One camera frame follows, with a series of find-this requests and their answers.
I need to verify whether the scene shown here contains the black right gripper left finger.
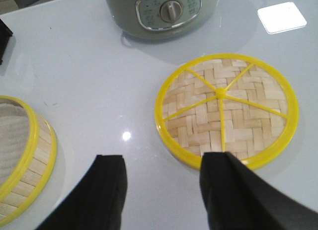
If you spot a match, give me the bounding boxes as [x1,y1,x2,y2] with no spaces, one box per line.
[38,155,128,230]

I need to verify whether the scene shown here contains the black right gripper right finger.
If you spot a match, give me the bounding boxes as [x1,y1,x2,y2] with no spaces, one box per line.
[200,152,318,230]

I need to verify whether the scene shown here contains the woven bamboo steamer lid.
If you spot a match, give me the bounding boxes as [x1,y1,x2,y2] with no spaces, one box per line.
[155,54,299,170]

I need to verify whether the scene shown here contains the centre bamboo steamer tier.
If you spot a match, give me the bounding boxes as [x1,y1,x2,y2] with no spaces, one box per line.
[0,95,57,226]

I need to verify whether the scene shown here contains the white steamer liner paper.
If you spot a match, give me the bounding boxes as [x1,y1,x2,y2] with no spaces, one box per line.
[0,103,29,184]

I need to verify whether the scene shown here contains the black bowl rack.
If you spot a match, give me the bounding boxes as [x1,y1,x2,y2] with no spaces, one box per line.
[0,20,13,64]

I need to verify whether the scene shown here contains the grey-green electric cooking pot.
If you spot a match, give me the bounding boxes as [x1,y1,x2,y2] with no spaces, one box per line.
[106,0,219,40]

